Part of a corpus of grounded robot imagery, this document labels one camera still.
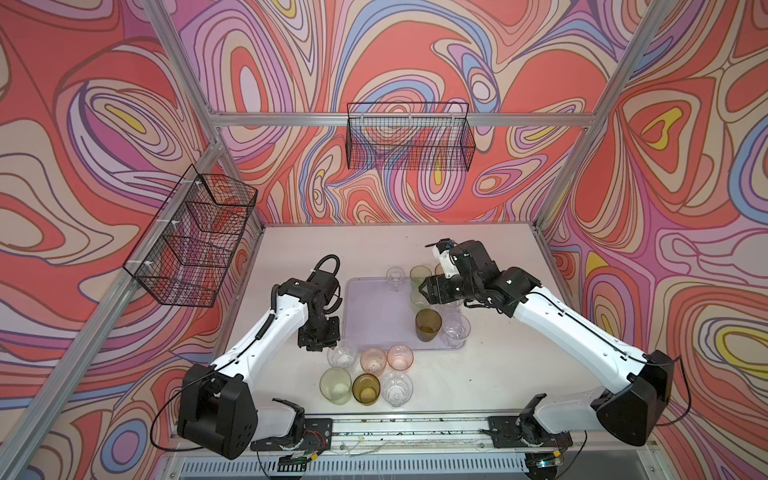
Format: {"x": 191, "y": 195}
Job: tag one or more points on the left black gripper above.
{"x": 332, "y": 339}

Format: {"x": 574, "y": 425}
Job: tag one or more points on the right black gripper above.
{"x": 440, "y": 282}

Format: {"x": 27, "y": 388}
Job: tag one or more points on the pale green cup front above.
{"x": 418, "y": 301}

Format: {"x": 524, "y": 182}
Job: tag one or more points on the bright green cup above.
{"x": 418, "y": 274}

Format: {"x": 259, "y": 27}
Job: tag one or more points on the amber cup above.
{"x": 366, "y": 389}
{"x": 428, "y": 323}

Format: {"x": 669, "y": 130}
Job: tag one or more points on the clear faceted cup back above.
{"x": 455, "y": 331}

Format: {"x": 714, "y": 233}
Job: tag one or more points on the small clear cup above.
{"x": 396, "y": 278}

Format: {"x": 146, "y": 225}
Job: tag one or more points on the pale green large cup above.
{"x": 335, "y": 385}

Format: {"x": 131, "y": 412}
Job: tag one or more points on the peach cup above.
{"x": 374, "y": 361}

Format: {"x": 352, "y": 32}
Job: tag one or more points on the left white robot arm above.
{"x": 217, "y": 410}

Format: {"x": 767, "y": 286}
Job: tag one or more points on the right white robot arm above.
{"x": 634, "y": 389}

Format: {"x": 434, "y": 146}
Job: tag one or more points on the lilac plastic tray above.
{"x": 375, "y": 316}

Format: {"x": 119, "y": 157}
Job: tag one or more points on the pink cup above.
{"x": 400, "y": 357}

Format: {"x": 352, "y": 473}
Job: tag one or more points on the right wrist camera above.
{"x": 463, "y": 259}

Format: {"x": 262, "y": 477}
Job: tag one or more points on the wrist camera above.
{"x": 326, "y": 282}
{"x": 463, "y": 259}

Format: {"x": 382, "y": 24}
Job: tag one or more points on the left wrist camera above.
{"x": 326, "y": 282}

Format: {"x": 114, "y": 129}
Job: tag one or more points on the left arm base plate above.
{"x": 314, "y": 436}

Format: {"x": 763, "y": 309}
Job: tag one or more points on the black wire basket left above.
{"x": 200, "y": 226}

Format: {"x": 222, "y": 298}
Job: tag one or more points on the black wire basket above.
{"x": 200, "y": 226}
{"x": 411, "y": 136}

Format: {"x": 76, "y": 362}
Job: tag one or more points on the black wire basket back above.
{"x": 411, "y": 136}

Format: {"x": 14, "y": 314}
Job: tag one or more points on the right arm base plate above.
{"x": 510, "y": 431}

